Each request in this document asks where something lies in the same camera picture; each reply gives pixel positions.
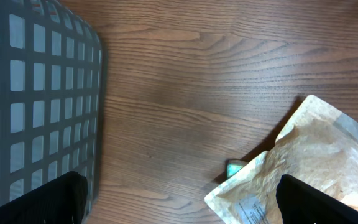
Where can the small teal tissue pack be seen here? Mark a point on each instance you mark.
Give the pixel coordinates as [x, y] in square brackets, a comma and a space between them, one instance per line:
[233, 166]

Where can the grey plastic shopping basket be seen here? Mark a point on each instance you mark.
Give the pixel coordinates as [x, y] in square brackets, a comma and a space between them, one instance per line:
[50, 87]

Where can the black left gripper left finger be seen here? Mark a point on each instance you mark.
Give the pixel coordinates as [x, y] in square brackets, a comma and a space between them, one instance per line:
[62, 200]

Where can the brown snack package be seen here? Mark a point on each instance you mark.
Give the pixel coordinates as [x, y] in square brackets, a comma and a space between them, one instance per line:
[318, 146]

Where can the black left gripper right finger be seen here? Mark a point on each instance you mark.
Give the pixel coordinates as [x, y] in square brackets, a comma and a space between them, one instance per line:
[300, 203]

